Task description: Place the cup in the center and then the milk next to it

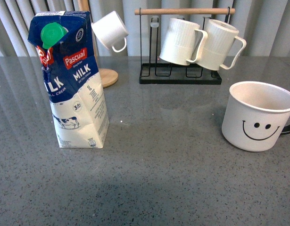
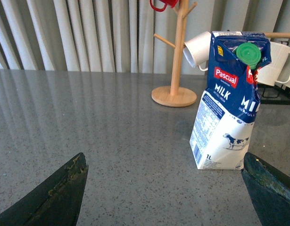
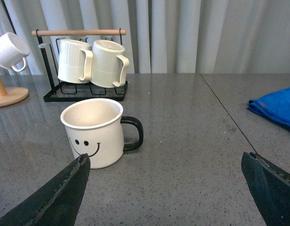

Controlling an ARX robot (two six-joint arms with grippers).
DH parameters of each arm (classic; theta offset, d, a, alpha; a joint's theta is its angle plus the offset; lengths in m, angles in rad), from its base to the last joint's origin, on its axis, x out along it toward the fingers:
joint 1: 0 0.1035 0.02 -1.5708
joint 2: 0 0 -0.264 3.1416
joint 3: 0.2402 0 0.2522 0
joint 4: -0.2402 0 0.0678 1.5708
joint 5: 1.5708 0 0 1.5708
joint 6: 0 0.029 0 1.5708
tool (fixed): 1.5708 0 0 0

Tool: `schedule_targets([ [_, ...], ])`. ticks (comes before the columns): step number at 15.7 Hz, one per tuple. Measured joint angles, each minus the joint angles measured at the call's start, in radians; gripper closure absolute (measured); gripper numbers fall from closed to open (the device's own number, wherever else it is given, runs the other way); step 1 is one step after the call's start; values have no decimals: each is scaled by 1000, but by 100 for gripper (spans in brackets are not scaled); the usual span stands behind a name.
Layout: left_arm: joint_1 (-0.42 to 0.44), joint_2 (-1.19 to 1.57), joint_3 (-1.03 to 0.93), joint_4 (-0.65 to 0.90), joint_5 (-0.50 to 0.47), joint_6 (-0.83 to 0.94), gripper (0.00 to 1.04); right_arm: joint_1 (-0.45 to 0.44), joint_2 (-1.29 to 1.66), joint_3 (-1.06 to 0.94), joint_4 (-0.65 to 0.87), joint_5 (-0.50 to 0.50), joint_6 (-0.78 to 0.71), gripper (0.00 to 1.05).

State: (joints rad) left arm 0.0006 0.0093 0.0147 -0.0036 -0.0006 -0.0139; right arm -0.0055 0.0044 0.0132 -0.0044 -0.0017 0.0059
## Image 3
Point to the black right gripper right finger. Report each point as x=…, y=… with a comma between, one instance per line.
x=269, y=186

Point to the cream ribbed mug left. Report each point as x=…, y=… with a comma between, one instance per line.
x=75, y=60

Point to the grey curtain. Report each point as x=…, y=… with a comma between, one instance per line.
x=167, y=36

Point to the black wire mug rack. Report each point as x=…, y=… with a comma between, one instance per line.
x=70, y=92

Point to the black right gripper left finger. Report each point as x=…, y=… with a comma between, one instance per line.
x=57, y=202

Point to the white hanging mug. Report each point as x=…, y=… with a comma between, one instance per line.
x=13, y=52

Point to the wooden mug tree stand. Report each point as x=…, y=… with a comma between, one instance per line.
x=11, y=95

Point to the cream ribbed mug right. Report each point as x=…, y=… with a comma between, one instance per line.
x=109, y=65

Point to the cream ribbed mug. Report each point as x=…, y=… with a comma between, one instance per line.
x=109, y=65
x=75, y=60

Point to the white smiley face mug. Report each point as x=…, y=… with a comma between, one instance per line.
x=94, y=127

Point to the blue folded cloth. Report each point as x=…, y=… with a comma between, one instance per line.
x=274, y=106

